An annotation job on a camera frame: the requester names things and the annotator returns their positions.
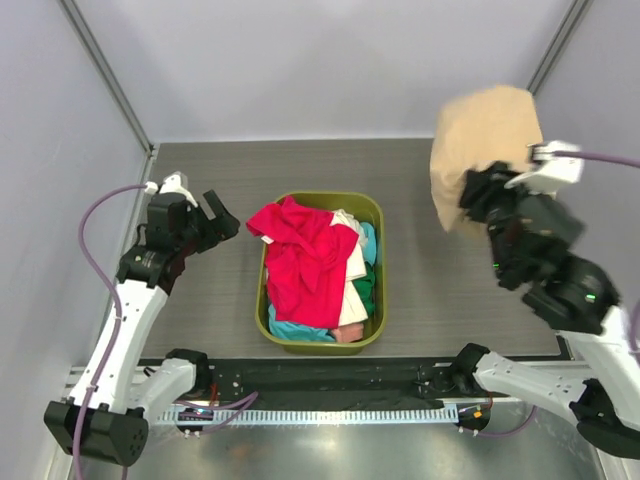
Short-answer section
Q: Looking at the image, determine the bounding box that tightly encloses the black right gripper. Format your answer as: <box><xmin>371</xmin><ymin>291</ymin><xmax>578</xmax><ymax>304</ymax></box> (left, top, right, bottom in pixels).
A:
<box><xmin>450</xmin><ymin>159</ymin><xmax>543</xmax><ymax>279</ymax></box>

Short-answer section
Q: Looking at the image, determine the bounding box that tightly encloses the beige t shirt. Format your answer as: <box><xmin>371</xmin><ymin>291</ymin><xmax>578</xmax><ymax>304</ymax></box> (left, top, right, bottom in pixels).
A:
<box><xmin>429</xmin><ymin>85</ymin><xmax>543</xmax><ymax>236</ymax></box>

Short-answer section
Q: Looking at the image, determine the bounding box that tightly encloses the olive green plastic bin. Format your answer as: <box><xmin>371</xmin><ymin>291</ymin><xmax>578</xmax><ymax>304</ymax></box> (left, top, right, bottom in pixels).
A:
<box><xmin>247</xmin><ymin>191</ymin><xmax>386</xmax><ymax>356</ymax></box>

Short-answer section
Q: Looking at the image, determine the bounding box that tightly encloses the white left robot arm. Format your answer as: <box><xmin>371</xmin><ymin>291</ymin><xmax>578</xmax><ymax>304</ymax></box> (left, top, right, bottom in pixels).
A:
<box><xmin>44</xmin><ymin>187</ymin><xmax>240</xmax><ymax>468</ymax></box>

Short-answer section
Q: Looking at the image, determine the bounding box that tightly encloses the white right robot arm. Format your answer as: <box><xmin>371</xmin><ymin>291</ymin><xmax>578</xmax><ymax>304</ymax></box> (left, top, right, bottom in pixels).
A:
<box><xmin>449</xmin><ymin>162</ymin><xmax>639</xmax><ymax>460</ymax></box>

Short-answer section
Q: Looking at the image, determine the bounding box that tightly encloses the green t shirt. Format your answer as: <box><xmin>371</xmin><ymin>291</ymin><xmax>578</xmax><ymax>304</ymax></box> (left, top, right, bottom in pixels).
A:
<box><xmin>353</xmin><ymin>263</ymin><xmax>376</xmax><ymax>318</ymax></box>

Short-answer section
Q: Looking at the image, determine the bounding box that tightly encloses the cream t shirt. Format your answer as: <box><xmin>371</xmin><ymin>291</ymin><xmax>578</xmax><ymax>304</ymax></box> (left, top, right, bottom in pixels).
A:
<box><xmin>331</xmin><ymin>209</ymin><xmax>377</xmax><ymax>327</ymax></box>

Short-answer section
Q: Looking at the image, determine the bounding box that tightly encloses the pink t shirt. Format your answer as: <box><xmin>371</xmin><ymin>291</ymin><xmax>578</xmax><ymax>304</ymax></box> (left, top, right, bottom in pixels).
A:
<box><xmin>331</xmin><ymin>322</ymin><xmax>364</xmax><ymax>344</ymax></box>

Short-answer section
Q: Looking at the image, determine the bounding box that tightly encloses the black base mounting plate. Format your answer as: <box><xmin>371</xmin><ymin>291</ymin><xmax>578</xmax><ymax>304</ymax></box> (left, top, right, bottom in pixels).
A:
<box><xmin>134</xmin><ymin>357</ymin><xmax>496</xmax><ymax>434</ymax></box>

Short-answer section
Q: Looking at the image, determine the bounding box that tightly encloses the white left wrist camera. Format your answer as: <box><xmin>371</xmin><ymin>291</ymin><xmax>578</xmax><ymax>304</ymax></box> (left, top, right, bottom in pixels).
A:
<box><xmin>144</xmin><ymin>171</ymin><xmax>198</xmax><ymax>207</ymax></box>

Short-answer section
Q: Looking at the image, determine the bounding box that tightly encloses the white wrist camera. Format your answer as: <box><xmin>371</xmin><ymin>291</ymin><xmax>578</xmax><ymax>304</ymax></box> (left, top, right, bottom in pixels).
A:
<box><xmin>504</xmin><ymin>140</ymin><xmax>584</xmax><ymax>195</ymax></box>
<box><xmin>144</xmin><ymin>171</ymin><xmax>198</xmax><ymax>207</ymax></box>

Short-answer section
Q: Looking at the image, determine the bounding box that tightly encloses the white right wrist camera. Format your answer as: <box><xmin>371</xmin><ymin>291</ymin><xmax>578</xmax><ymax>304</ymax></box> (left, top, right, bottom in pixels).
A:
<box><xmin>504</xmin><ymin>140</ymin><xmax>584</xmax><ymax>195</ymax></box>

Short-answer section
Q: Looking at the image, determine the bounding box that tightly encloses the right aluminium corner post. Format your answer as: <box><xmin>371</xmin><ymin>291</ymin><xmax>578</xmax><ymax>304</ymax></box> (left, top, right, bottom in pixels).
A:
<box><xmin>526</xmin><ymin>0</ymin><xmax>593</xmax><ymax>96</ymax></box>

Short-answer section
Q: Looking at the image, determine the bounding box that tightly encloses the aluminium corner post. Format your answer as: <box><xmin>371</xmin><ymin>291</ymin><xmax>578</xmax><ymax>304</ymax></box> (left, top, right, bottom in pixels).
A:
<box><xmin>526</xmin><ymin>0</ymin><xmax>593</xmax><ymax>96</ymax></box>
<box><xmin>58</xmin><ymin>0</ymin><xmax>154</xmax><ymax>156</ymax></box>

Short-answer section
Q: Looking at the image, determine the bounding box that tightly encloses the aluminium frame rail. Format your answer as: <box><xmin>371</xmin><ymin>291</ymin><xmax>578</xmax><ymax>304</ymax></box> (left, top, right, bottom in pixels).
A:
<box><xmin>62</xmin><ymin>359</ymin><xmax>639</xmax><ymax>405</ymax></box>

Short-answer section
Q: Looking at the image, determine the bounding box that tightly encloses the left aluminium corner post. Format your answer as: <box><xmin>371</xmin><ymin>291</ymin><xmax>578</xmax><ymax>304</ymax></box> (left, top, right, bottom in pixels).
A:
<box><xmin>58</xmin><ymin>0</ymin><xmax>154</xmax><ymax>156</ymax></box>

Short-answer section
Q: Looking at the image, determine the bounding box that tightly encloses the white slotted cable duct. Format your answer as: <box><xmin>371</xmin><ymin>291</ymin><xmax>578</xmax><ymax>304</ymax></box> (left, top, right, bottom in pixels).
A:
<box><xmin>155</xmin><ymin>404</ymin><xmax>458</xmax><ymax>428</ymax></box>

